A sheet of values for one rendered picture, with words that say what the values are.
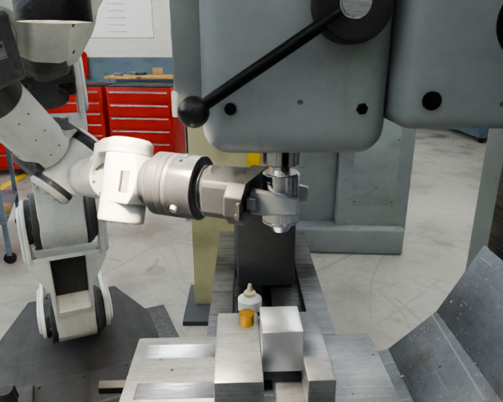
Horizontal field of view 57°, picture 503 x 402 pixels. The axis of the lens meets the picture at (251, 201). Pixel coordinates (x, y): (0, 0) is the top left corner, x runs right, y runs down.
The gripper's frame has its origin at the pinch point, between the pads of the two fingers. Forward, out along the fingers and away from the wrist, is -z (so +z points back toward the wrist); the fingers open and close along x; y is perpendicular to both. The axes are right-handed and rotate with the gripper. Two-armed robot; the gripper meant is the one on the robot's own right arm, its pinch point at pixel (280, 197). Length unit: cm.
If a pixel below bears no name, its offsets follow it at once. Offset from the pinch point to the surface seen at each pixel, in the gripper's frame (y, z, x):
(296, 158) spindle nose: -5.6, -2.1, -1.0
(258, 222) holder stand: 15.6, 12.3, 28.1
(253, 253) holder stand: 22.5, 13.1, 27.7
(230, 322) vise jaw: 19.2, 6.4, -1.6
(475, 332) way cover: 23.9, -28.0, 15.9
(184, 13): -21.6, 9.9, -5.7
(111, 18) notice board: -60, 558, 753
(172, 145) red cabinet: 89, 233, 388
